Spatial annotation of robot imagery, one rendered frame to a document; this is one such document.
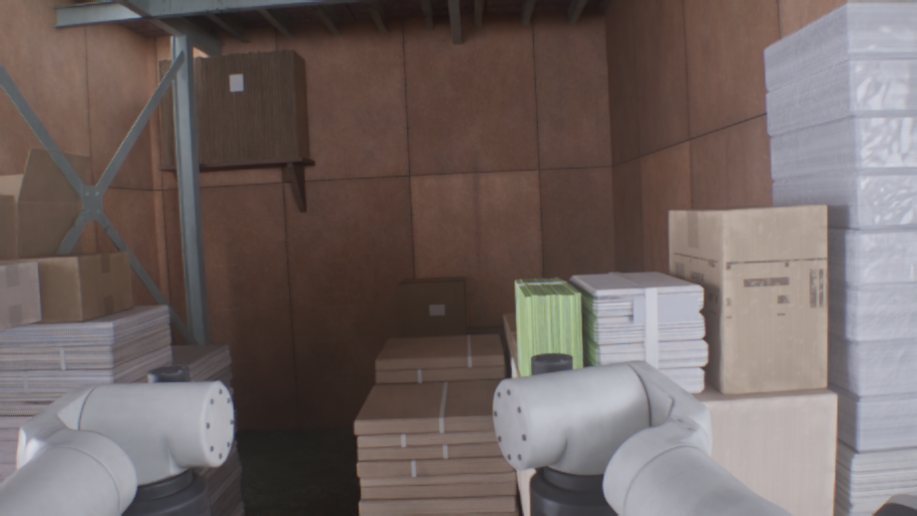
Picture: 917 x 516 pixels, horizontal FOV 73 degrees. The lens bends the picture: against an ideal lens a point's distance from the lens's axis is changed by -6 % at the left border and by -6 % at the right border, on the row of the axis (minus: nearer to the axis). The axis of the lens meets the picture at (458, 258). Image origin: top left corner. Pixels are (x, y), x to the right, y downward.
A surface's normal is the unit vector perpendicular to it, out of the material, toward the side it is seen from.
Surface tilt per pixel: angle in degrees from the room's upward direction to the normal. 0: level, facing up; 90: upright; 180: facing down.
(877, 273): 90
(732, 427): 90
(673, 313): 90
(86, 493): 62
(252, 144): 90
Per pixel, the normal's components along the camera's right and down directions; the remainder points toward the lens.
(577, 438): 0.33, 0.04
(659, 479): -0.61, -0.66
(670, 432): 0.04, -0.96
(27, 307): 1.00, -0.03
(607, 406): 0.30, -0.32
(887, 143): -0.02, 0.07
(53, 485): 0.50, -0.85
